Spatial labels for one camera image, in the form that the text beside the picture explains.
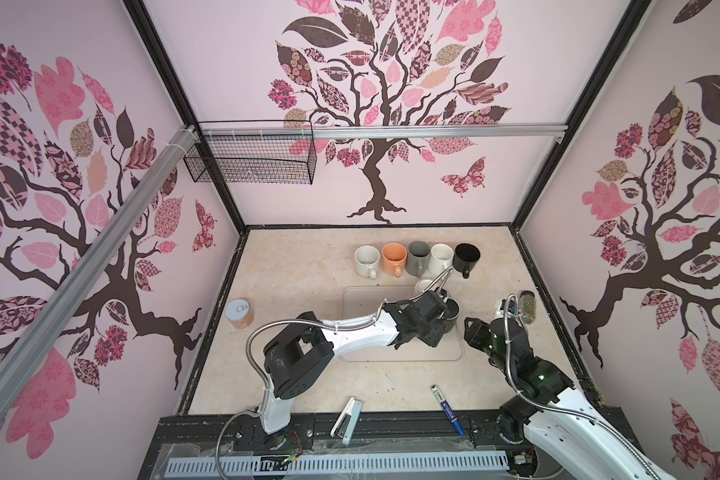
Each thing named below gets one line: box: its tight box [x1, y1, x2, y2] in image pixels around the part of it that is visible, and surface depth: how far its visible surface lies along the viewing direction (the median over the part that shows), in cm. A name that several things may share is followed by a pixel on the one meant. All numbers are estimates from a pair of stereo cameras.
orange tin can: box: [225, 298, 254, 329], surface depth 92 cm
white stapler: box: [330, 397, 363, 446], surface depth 75 cm
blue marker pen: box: [431, 384, 466, 436], surface depth 77 cm
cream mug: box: [354, 245, 381, 280], surface depth 102 cm
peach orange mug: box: [381, 242, 408, 278], surface depth 102 cm
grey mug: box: [406, 240, 431, 278], surface depth 102 cm
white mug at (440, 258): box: [427, 243, 454, 276], surface depth 103 cm
